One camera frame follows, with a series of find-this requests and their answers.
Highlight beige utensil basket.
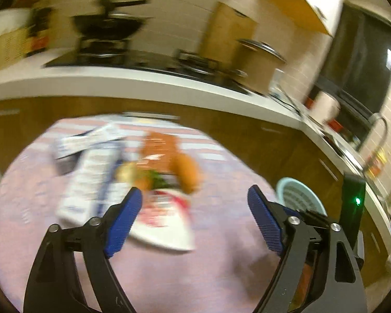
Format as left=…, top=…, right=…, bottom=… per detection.
left=0, top=28, right=27, bottom=70

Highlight dark sauce bottle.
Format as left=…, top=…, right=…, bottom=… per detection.
left=25, top=7, right=53, bottom=57

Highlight wooden kitchen cabinets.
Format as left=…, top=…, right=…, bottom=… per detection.
left=0, top=95, right=389, bottom=278

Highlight floral pink tablecloth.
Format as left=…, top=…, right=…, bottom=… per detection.
left=0, top=115, right=278, bottom=312

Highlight small blue-white milk carton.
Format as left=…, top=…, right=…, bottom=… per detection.
left=53, top=122, right=123, bottom=159

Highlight white wall cabinet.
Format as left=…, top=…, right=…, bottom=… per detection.
left=258, top=0, right=346, bottom=38

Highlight black gas stove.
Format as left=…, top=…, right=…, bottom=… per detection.
left=44, top=38, right=248, bottom=95

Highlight white electric kettle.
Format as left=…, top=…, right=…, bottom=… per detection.
left=309, top=91, right=340, bottom=124

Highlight orange snack wrapper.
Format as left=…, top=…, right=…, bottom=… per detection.
left=137, top=131, right=179, bottom=174

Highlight beige rice cooker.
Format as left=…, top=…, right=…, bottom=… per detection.
left=231, top=39, right=286, bottom=95

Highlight red white paper cup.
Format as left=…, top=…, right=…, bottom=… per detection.
left=130, top=189, right=196, bottom=252

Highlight wooden cutting board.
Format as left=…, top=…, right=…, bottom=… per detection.
left=198, top=2, right=258, bottom=65

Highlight tall white milk carton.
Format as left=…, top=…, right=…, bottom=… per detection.
left=56, top=141, right=131, bottom=225

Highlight steel sink faucet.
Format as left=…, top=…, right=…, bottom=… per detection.
left=356, top=112, right=389, bottom=173

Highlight green lettuce leaf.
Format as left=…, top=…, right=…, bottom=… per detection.
left=147, top=170, right=172, bottom=189

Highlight black wok pan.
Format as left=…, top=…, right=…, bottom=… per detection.
left=71, top=0, right=152, bottom=40

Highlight light blue plastic basket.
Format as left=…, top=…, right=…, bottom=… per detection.
left=275, top=177, right=327, bottom=215

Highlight bread bun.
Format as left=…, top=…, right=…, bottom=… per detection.
left=172, top=153, right=201, bottom=194

